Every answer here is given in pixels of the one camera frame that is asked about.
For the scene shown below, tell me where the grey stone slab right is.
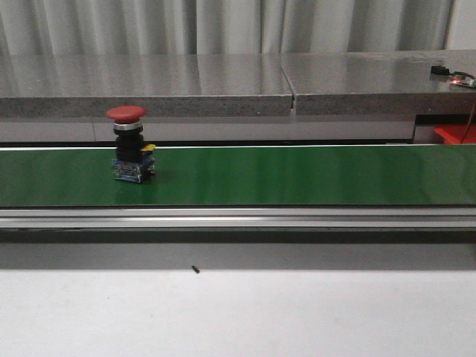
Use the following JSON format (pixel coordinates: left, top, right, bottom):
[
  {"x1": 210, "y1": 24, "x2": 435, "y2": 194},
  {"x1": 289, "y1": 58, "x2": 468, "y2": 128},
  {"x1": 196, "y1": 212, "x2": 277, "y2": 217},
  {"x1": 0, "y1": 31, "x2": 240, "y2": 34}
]
[{"x1": 280, "y1": 50, "x2": 475, "y2": 115}]

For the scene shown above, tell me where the green conveyor belt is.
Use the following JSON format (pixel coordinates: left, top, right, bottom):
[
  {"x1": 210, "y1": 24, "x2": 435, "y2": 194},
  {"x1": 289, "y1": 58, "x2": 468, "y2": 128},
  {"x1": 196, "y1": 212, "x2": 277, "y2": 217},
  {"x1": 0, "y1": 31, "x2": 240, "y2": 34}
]
[{"x1": 1, "y1": 145, "x2": 475, "y2": 208}]

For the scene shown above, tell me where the aluminium conveyor frame rail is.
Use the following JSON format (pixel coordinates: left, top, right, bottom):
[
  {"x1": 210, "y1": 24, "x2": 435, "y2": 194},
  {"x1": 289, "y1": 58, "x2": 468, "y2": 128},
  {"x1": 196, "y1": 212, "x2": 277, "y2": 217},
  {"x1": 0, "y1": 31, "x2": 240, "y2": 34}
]
[{"x1": 1, "y1": 207, "x2": 475, "y2": 230}]

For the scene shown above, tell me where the grey pleated curtain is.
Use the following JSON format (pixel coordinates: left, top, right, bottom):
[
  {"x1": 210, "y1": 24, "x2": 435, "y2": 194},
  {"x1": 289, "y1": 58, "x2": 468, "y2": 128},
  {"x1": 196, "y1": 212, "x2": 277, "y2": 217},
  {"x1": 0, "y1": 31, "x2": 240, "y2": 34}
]
[{"x1": 1, "y1": 1, "x2": 475, "y2": 55}]

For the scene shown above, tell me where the grey stone slab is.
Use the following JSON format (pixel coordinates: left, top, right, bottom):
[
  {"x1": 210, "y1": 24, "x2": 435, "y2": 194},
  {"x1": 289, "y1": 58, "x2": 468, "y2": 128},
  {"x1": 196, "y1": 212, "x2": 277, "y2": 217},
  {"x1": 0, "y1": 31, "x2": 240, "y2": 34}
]
[
  {"x1": 280, "y1": 50, "x2": 475, "y2": 115},
  {"x1": 1, "y1": 54, "x2": 293, "y2": 118}
]

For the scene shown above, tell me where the red plastic tray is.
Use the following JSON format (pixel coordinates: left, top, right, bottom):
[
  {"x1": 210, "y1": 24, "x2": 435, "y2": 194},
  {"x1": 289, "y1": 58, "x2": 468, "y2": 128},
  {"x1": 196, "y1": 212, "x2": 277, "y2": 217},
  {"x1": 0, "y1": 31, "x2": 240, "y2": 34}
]
[{"x1": 434, "y1": 124, "x2": 476, "y2": 144}]

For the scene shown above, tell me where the small black sensor module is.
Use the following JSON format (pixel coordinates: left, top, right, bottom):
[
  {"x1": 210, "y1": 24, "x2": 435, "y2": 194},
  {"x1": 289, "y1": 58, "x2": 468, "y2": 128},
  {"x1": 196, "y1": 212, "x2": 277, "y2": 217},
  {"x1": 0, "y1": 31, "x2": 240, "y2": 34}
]
[{"x1": 430, "y1": 65, "x2": 451, "y2": 81}]

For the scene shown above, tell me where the thin red black wire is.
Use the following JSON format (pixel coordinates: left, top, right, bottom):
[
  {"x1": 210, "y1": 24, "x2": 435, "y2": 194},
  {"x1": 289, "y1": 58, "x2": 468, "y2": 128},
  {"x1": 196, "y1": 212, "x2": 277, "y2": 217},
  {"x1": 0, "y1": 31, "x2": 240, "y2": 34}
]
[{"x1": 448, "y1": 69, "x2": 476, "y2": 145}]

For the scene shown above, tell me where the green circuit board with LED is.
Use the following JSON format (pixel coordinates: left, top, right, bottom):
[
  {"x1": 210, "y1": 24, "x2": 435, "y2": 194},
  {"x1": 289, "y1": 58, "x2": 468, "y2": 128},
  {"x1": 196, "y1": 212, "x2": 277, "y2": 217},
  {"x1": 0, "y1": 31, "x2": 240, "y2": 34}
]
[{"x1": 449, "y1": 74, "x2": 475, "y2": 89}]

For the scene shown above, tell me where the grey stone slab left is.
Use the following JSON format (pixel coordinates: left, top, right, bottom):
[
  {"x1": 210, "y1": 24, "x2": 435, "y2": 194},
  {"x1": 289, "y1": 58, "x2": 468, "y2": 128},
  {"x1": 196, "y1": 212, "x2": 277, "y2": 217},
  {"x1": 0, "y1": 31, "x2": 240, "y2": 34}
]
[{"x1": 1, "y1": 54, "x2": 293, "y2": 118}]

